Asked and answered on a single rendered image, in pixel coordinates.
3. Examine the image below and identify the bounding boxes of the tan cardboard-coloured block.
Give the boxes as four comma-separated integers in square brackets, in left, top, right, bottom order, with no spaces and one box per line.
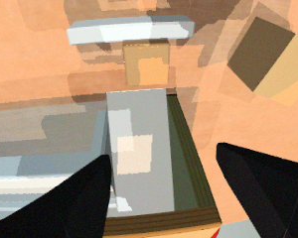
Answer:
[122,40,170,87]

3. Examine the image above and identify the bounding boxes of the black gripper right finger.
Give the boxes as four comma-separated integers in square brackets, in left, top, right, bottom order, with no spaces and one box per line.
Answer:
[216,143,298,238]

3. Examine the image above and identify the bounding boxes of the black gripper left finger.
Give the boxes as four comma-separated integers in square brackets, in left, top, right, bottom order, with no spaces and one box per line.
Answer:
[0,155,112,238]

